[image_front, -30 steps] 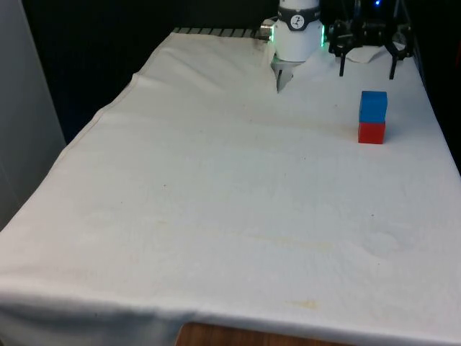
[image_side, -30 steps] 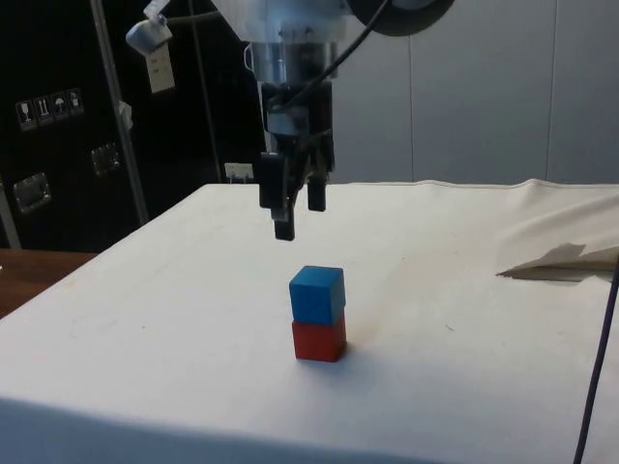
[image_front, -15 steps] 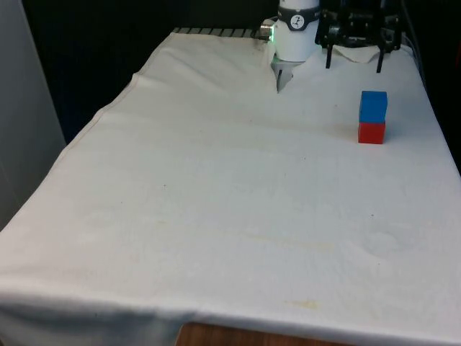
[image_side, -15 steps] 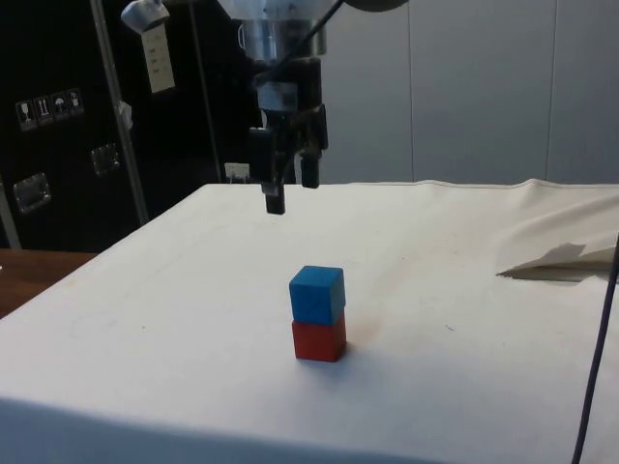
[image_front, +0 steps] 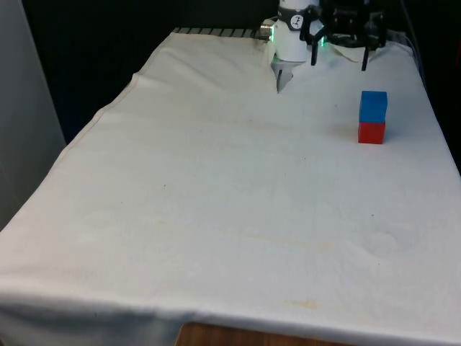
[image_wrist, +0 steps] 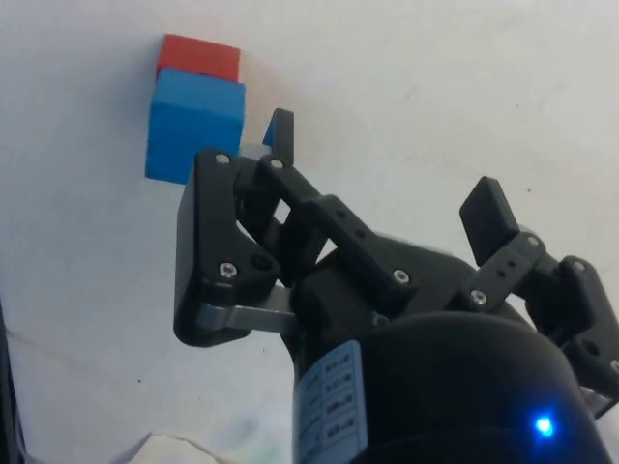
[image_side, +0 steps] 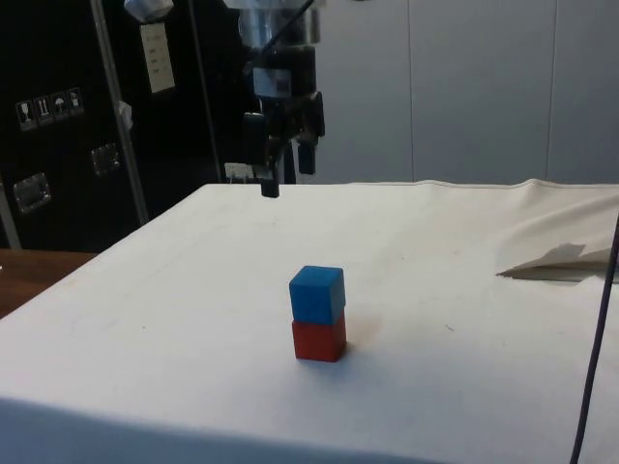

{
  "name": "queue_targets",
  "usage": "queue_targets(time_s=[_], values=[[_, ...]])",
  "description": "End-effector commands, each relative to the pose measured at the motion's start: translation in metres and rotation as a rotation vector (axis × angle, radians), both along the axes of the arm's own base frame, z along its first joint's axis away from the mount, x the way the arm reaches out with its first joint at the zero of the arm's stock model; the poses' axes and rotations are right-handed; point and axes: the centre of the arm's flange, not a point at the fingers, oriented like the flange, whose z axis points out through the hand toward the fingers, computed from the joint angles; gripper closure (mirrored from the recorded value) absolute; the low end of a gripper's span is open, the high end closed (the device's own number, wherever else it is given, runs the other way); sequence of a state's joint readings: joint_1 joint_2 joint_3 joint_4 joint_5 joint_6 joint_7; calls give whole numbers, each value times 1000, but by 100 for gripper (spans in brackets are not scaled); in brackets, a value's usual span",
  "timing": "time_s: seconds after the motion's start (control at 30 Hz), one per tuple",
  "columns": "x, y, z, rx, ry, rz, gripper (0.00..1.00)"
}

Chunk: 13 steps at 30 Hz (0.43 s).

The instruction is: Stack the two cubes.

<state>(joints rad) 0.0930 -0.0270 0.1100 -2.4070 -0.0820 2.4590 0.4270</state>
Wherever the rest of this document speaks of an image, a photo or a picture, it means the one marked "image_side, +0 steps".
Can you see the metal stand pole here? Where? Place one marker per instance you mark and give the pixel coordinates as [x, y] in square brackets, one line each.
[112, 72]

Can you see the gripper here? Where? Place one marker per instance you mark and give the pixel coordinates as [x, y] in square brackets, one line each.
[300, 67]

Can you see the small white plug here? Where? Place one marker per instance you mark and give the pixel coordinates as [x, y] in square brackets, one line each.
[239, 172]

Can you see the red cube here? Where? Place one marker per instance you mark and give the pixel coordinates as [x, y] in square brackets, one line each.
[318, 340]

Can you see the pale grey camera block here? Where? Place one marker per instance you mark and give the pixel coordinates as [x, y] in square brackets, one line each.
[147, 8]

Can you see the black cabinet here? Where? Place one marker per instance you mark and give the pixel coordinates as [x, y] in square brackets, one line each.
[58, 58]

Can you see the blue cube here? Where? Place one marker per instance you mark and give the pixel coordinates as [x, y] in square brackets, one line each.
[314, 297]

